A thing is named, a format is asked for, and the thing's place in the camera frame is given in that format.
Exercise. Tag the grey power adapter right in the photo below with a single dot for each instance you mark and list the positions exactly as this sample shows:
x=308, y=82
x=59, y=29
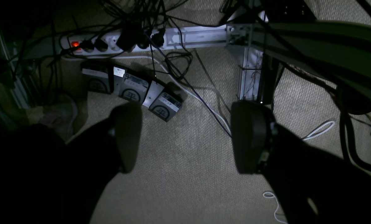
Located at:
x=162, y=101

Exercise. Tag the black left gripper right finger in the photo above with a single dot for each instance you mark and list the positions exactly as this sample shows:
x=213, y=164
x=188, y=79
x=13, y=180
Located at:
x=312, y=186

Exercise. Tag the grey power adapter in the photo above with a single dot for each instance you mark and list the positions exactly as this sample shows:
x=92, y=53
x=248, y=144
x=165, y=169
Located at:
x=162, y=101
x=130, y=85
x=98, y=76

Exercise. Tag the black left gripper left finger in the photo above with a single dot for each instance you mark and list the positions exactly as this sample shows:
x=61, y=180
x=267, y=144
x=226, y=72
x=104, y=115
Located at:
x=43, y=180

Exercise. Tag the aluminium table frame leg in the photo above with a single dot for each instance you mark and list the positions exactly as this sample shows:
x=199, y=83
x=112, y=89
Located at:
x=259, y=72

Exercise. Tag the grey power adapter middle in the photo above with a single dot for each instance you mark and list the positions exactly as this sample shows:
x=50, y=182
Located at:
x=130, y=85

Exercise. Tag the grey power adapter left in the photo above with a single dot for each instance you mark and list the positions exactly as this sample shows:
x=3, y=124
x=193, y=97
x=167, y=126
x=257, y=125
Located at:
x=98, y=76

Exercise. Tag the white power strip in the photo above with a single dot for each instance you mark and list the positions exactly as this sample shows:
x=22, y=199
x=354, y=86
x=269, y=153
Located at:
x=107, y=44

